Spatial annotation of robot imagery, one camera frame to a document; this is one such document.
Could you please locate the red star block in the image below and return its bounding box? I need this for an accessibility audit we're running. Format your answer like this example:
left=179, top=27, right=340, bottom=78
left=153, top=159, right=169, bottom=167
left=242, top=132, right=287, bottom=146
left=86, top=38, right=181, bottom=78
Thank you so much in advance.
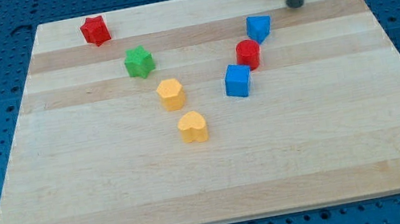
left=80, top=15, right=112, bottom=46

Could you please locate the blue cube block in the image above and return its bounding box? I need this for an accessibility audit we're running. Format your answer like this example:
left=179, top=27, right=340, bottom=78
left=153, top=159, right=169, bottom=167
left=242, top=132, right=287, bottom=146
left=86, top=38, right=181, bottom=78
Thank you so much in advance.
left=224, top=64, right=251, bottom=97

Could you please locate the green star block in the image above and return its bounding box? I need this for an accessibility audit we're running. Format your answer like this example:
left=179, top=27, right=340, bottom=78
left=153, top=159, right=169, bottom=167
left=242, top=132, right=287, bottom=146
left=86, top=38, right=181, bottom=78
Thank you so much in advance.
left=124, top=45, right=156, bottom=79

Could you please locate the yellow heart block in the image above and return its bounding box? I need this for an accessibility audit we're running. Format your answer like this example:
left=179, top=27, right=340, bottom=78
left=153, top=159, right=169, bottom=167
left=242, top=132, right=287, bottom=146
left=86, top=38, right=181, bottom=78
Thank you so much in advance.
left=177, top=111, right=209, bottom=143

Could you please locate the red cylinder block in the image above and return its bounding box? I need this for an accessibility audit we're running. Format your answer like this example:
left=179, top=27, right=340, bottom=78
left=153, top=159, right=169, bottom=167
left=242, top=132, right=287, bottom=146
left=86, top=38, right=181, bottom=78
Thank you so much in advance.
left=235, top=39, right=261, bottom=70

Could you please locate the blue pentagon block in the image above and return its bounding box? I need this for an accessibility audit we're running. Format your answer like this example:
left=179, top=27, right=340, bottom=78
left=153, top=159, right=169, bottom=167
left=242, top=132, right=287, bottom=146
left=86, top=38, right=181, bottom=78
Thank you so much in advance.
left=246, top=15, right=271, bottom=44

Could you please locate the yellow hexagon block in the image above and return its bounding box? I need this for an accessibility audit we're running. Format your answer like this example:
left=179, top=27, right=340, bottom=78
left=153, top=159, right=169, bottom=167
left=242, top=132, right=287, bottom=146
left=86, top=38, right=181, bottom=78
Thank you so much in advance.
left=157, top=78, right=186, bottom=112

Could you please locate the wooden board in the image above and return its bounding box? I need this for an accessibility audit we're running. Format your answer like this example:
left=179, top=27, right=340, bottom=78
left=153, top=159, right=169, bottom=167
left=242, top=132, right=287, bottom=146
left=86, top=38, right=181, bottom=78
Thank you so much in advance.
left=0, top=0, right=400, bottom=224

